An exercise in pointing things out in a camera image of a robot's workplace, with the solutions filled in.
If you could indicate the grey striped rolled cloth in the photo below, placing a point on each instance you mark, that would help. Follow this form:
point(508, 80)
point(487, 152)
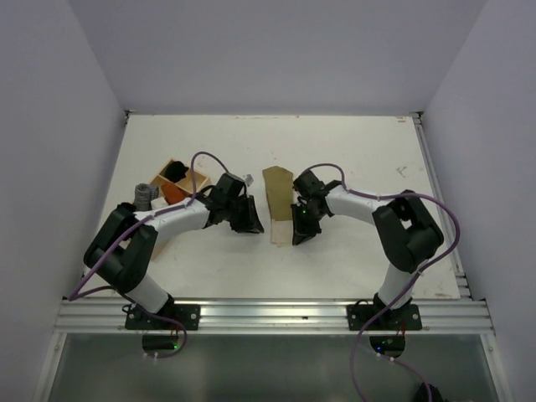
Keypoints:
point(144, 194)

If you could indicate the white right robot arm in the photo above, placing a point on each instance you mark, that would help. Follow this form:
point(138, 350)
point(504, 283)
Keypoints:
point(407, 232)

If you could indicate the black object bottom corner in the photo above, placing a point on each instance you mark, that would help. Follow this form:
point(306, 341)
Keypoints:
point(426, 393)

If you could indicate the wooden divided organizer box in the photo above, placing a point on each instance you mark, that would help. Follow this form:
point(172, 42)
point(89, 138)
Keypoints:
point(196, 177)

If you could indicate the olive and cream underwear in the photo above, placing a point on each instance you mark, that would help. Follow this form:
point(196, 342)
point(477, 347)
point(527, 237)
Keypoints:
point(280, 197)

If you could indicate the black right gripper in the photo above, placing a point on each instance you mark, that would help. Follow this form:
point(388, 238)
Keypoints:
point(301, 231)

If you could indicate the white rolled cloth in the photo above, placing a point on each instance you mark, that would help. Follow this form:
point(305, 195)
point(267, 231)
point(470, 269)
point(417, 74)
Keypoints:
point(159, 203)

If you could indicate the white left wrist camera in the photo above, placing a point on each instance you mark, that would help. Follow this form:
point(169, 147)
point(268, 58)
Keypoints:
point(248, 179)

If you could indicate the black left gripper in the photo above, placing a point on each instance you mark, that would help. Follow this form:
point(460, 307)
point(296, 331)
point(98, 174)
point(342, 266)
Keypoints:
point(251, 223)

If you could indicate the black rolled cloth compartment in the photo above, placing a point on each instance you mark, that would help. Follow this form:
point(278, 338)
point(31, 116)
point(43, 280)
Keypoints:
point(125, 205)
point(175, 171)

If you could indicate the black rolled cloth far compartment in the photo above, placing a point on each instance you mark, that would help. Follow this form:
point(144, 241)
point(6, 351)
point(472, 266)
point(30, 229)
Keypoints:
point(175, 171)

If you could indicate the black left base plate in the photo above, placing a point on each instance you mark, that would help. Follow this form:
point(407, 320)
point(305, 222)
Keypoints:
point(171, 317)

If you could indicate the aluminium front rail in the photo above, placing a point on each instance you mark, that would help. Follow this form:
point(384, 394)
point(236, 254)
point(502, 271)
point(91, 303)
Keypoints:
point(95, 315)

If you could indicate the black rolled cloth near compartment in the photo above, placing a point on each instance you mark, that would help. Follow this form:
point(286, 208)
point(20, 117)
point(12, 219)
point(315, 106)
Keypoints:
point(125, 205)

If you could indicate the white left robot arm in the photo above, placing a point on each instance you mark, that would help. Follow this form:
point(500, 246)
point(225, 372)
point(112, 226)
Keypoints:
point(122, 250)

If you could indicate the orange rolled cloth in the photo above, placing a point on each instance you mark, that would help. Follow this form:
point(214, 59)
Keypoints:
point(172, 193)

